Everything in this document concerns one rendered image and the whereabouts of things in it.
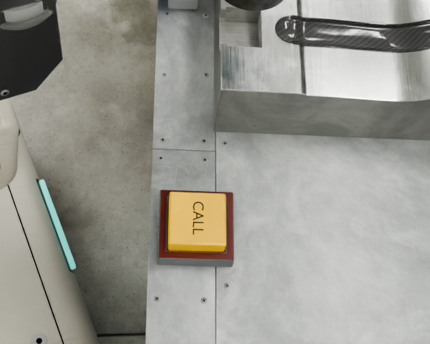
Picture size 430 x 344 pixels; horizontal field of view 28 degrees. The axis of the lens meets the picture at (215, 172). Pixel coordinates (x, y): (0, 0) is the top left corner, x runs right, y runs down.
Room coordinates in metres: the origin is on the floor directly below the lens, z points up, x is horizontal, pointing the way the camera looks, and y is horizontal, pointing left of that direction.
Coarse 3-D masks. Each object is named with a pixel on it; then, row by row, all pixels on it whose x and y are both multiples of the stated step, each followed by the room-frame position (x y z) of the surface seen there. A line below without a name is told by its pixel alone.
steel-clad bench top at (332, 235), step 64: (192, 64) 0.58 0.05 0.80; (192, 128) 0.49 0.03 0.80; (256, 192) 0.43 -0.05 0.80; (320, 192) 0.44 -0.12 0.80; (384, 192) 0.46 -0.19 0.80; (256, 256) 0.35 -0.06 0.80; (320, 256) 0.37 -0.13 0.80; (384, 256) 0.38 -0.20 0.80; (192, 320) 0.27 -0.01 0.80; (256, 320) 0.28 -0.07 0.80; (320, 320) 0.29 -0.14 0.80; (384, 320) 0.31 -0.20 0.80
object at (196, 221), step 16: (176, 192) 0.39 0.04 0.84; (192, 192) 0.39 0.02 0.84; (176, 208) 0.37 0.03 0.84; (192, 208) 0.38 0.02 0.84; (208, 208) 0.38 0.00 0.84; (224, 208) 0.38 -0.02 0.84; (176, 224) 0.36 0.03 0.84; (192, 224) 0.36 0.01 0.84; (208, 224) 0.36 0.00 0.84; (224, 224) 0.37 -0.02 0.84; (176, 240) 0.34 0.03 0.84; (192, 240) 0.34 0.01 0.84; (208, 240) 0.34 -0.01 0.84; (224, 240) 0.35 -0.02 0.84
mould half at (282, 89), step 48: (288, 0) 0.63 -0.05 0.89; (336, 0) 0.64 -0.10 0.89; (384, 0) 0.66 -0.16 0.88; (240, 48) 0.55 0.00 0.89; (288, 48) 0.56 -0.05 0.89; (336, 48) 0.58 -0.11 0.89; (240, 96) 0.50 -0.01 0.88; (288, 96) 0.51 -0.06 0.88; (336, 96) 0.52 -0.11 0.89; (384, 96) 0.53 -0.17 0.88
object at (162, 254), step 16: (160, 192) 0.40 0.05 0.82; (208, 192) 0.41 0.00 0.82; (224, 192) 0.41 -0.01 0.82; (160, 208) 0.38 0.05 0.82; (160, 224) 0.36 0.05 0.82; (160, 240) 0.34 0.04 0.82; (160, 256) 0.32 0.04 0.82; (176, 256) 0.33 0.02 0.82; (192, 256) 0.33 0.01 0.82; (208, 256) 0.33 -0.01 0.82; (224, 256) 0.34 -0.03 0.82
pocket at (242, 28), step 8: (232, 8) 0.60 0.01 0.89; (224, 16) 0.60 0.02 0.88; (232, 16) 0.60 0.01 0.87; (240, 16) 0.61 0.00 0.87; (248, 16) 0.61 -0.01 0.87; (256, 16) 0.61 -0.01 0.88; (224, 24) 0.59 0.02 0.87; (232, 24) 0.60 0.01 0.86; (240, 24) 0.60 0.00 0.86; (248, 24) 0.61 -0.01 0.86; (256, 24) 0.61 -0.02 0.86; (224, 32) 0.58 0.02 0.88; (232, 32) 0.59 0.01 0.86; (240, 32) 0.59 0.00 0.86; (248, 32) 0.59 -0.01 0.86; (256, 32) 0.60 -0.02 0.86; (224, 40) 0.57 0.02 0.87; (232, 40) 0.58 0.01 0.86; (240, 40) 0.58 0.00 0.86; (248, 40) 0.58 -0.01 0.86; (256, 40) 0.58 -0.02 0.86
